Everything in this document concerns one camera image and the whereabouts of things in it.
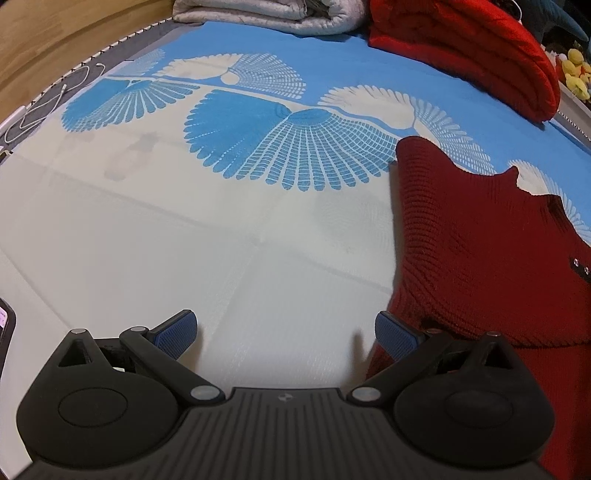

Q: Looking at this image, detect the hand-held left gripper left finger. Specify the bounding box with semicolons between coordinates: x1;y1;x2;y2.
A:
58;310;226;408

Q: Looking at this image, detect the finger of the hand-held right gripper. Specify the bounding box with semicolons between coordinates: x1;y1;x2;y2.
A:
569;255;591;283

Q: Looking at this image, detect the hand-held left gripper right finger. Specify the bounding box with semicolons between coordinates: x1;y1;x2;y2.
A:
346;311;527;408

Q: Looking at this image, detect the dark red knit sweater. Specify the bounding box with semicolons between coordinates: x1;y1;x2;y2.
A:
365;136;591;480

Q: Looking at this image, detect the white ledge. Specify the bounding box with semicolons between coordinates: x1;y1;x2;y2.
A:
551;88;591;151

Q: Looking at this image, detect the blue white patterned mat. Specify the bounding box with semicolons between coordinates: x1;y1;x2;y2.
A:
0;21;591;462

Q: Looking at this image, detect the black smartphone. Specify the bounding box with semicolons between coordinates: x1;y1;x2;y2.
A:
0;298;18;374

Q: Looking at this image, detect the yellow plush toy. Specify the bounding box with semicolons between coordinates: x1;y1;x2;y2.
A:
569;69;591;101
562;47;587;78

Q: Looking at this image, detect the bright red folded blanket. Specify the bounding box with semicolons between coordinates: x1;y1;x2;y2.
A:
367;0;561;124

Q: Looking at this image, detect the dark teal plush toy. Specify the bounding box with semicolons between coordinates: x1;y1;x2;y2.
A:
536;0;591;37

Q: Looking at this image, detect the grey mattress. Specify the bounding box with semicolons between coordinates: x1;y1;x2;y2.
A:
0;21;185;160

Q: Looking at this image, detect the white folded quilt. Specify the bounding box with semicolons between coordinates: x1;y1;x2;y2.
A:
172;0;368;35

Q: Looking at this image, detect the white cable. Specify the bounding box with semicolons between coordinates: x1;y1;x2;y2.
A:
7;62;109;139

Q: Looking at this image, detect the wooden bed frame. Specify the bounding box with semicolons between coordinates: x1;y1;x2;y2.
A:
0;0;185;118

